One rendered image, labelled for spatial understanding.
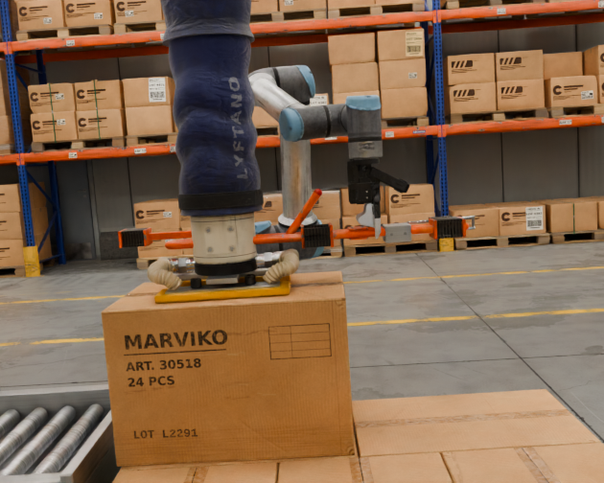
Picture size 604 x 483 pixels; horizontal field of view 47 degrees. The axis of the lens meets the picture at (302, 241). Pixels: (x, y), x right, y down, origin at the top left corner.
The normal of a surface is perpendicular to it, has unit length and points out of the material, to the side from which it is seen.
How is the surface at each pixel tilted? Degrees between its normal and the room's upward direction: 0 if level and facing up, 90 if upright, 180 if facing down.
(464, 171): 90
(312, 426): 90
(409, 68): 87
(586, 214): 94
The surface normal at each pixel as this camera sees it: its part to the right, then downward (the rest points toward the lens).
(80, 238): -0.03, 0.12
